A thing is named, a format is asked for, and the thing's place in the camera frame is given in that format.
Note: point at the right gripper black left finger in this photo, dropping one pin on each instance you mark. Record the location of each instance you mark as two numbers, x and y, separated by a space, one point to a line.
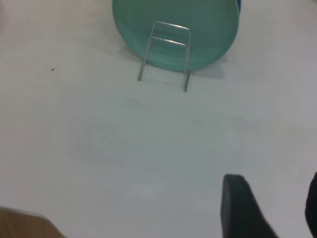
237 210

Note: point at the green plate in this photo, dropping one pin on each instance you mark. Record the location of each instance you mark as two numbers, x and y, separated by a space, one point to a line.
198 37

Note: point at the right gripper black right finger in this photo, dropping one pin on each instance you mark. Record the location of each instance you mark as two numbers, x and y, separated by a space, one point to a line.
312 208

